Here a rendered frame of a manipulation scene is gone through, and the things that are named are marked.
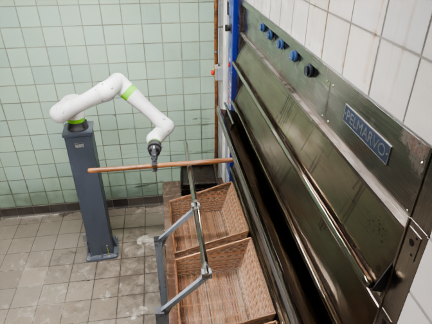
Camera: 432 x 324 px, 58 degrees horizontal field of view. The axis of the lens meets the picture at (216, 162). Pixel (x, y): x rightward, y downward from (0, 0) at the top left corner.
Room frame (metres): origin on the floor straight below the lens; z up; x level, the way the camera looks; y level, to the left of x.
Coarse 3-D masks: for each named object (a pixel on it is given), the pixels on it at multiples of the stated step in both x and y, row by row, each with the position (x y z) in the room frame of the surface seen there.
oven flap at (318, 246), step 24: (240, 96) 2.33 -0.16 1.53; (240, 120) 2.10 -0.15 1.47; (264, 120) 1.84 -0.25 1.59; (264, 144) 1.72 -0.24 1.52; (264, 168) 1.56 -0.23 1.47; (288, 168) 1.40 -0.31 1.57; (288, 192) 1.31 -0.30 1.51; (288, 216) 1.21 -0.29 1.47; (312, 216) 1.10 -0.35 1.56; (312, 240) 1.03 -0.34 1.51; (312, 264) 0.95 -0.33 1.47; (336, 264) 0.88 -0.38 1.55; (336, 288) 0.82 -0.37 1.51; (360, 288) 0.75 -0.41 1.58; (336, 312) 0.76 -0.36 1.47; (360, 312) 0.70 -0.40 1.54
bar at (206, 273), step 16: (192, 176) 1.95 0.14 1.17; (192, 192) 1.78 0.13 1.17; (192, 208) 1.66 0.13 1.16; (176, 224) 1.65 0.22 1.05; (160, 240) 1.63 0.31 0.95; (160, 256) 1.63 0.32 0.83; (160, 272) 1.63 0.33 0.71; (208, 272) 1.19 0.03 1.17; (160, 288) 1.62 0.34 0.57; (192, 288) 1.18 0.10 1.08; (176, 304) 1.17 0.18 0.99; (160, 320) 1.15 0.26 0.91
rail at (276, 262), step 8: (224, 120) 2.17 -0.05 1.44; (224, 128) 2.08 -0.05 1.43; (232, 144) 1.87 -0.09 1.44; (240, 168) 1.62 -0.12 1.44; (248, 184) 1.48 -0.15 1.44; (248, 192) 1.43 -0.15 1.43; (256, 208) 1.30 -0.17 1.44; (256, 216) 1.26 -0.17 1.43; (264, 224) 1.20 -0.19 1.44; (264, 232) 1.15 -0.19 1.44; (272, 248) 1.06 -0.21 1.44; (272, 256) 1.03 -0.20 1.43; (280, 264) 0.99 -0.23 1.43; (280, 272) 0.95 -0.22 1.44; (280, 280) 0.92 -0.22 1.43; (288, 288) 0.88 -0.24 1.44; (288, 296) 0.85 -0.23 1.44; (296, 312) 0.79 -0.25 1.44; (296, 320) 0.76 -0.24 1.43
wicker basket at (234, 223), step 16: (208, 192) 2.33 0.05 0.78; (224, 192) 2.35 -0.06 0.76; (176, 208) 2.29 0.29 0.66; (208, 208) 2.33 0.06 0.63; (224, 208) 2.31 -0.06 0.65; (240, 208) 2.05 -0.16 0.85; (192, 224) 2.19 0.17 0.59; (208, 224) 2.19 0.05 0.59; (224, 224) 2.19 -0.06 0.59; (240, 224) 1.96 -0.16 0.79; (176, 240) 2.02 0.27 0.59; (192, 240) 2.02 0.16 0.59; (208, 240) 2.02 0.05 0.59; (224, 240) 2.02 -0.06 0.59; (176, 256) 1.76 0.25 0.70
